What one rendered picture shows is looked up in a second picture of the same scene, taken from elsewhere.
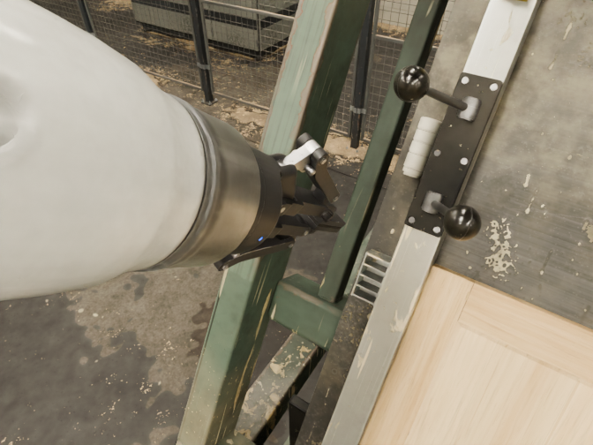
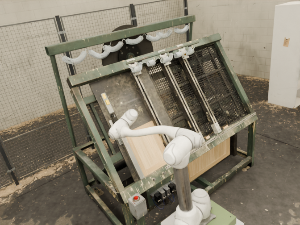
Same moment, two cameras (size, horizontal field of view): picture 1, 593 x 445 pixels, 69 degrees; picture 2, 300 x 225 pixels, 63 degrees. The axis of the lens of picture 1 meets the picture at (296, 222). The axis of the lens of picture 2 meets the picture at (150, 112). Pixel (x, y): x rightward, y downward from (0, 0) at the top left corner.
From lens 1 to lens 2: 2.04 m
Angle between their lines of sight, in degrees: 57
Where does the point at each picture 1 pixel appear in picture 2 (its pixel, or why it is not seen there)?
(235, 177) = not seen: hidden behind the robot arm
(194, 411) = (118, 184)
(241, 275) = (107, 156)
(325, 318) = (117, 155)
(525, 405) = (142, 138)
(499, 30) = (109, 107)
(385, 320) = (126, 143)
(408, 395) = (134, 149)
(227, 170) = not seen: hidden behind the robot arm
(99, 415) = not seen: outside the picture
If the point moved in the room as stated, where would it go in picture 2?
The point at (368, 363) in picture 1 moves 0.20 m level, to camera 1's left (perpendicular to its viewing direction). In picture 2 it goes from (128, 149) to (120, 161)
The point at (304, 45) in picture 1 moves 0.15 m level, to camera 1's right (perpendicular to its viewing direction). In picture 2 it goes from (90, 122) to (98, 115)
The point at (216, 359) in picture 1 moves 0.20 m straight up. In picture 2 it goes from (114, 172) to (110, 154)
